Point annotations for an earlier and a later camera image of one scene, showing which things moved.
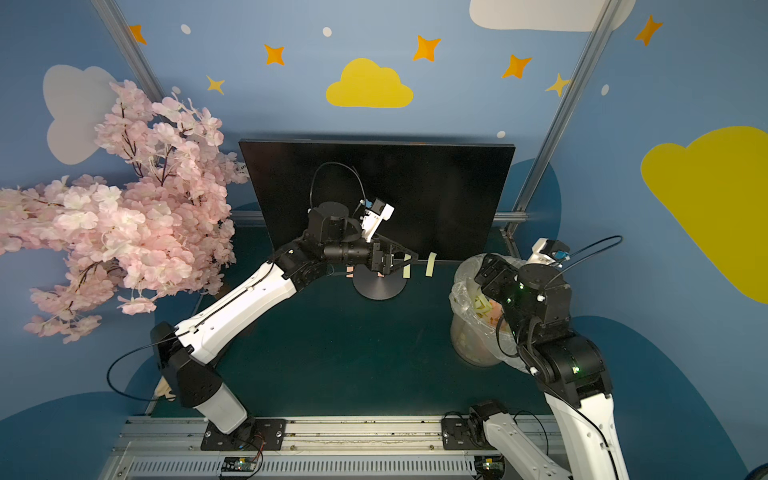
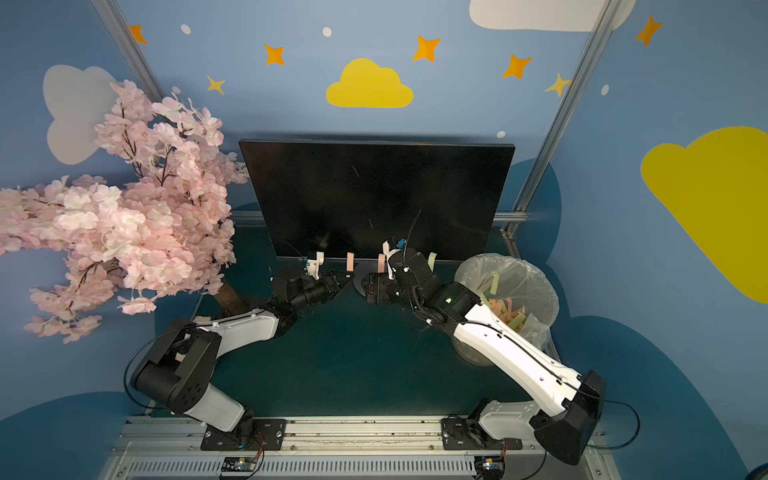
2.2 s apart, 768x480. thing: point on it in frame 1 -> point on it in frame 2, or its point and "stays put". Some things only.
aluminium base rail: [317, 448] stays put
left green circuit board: [238, 464] stays put
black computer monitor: [449, 201] stays put
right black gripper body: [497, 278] -> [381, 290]
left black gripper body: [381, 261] -> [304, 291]
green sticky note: [431, 264] stays put
